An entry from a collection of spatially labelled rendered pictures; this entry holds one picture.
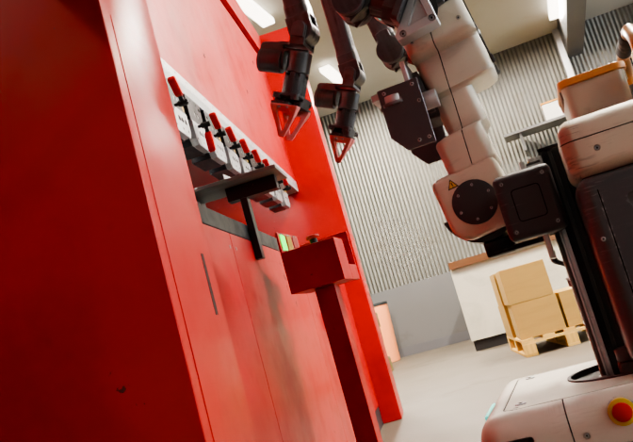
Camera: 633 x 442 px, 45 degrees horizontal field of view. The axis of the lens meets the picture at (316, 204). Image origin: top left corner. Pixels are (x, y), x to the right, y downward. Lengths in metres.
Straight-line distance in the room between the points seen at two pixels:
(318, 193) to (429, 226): 6.01
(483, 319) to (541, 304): 1.98
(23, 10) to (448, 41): 1.03
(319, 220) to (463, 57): 2.54
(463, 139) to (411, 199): 8.51
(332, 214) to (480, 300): 3.64
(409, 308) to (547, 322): 4.67
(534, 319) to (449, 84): 4.06
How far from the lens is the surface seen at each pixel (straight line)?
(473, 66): 1.88
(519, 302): 5.83
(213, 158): 2.55
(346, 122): 2.20
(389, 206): 10.38
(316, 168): 4.35
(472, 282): 7.72
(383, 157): 10.47
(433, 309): 10.23
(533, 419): 1.62
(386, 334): 9.82
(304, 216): 4.32
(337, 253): 2.13
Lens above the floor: 0.52
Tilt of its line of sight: 10 degrees up
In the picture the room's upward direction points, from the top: 16 degrees counter-clockwise
